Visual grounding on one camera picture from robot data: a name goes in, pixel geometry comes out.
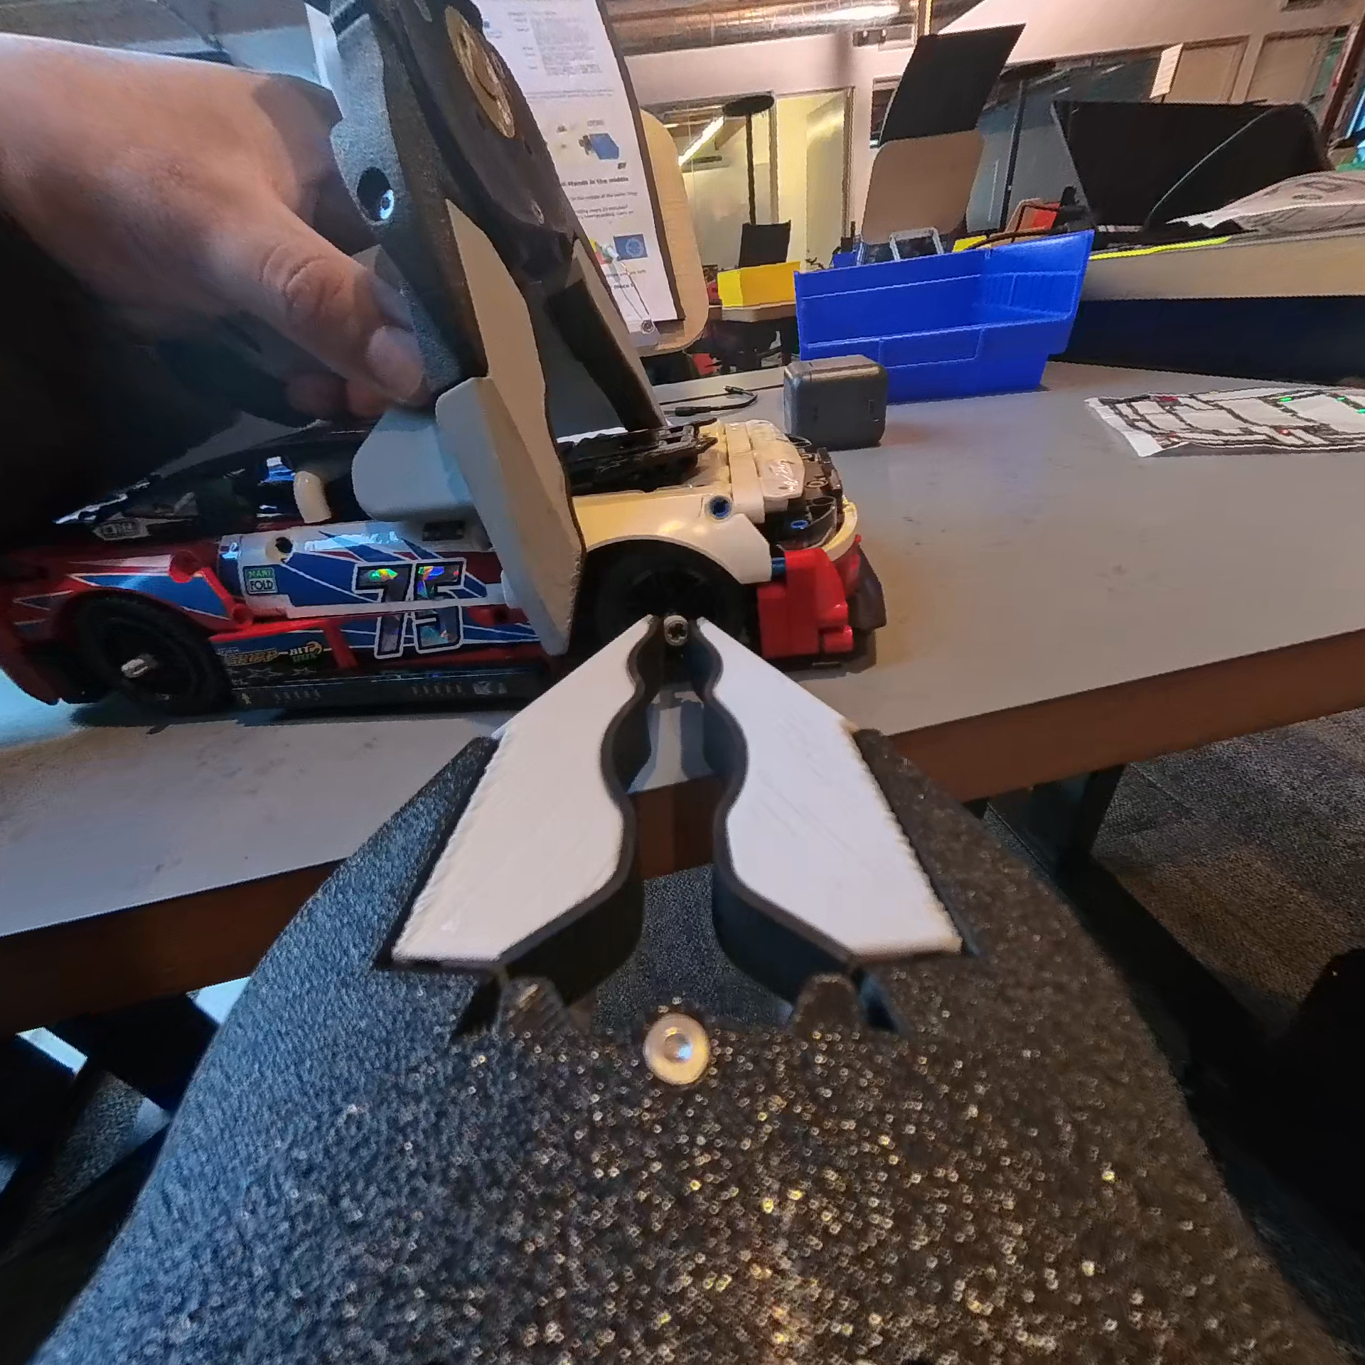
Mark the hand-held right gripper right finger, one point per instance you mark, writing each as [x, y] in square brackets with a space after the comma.
[821, 853]

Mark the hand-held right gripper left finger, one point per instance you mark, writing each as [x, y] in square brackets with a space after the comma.
[534, 853]

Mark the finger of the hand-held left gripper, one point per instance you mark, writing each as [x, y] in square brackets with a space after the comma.
[512, 479]
[598, 362]

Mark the toy brick race car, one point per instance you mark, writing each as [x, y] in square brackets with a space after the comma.
[320, 597]

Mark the grey neighbouring desk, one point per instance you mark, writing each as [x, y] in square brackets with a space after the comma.
[1226, 287]

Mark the person's left hand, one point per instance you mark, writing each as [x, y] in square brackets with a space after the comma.
[160, 180]

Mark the yellow plastic bin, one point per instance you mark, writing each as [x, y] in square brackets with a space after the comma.
[757, 286]

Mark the dark grey power adapter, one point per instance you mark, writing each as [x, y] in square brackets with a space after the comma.
[835, 405]

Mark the blue plastic bin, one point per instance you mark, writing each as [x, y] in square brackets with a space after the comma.
[939, 320]

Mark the yellow paper sheet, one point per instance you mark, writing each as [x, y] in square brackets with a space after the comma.
[1158, 253]

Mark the sticker sheet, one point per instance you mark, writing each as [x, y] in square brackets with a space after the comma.
[1226, 421]

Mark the black monitor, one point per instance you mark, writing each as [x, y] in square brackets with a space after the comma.
[1173, 159]

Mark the printed paper sheet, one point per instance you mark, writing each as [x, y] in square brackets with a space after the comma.
[1280, 202]

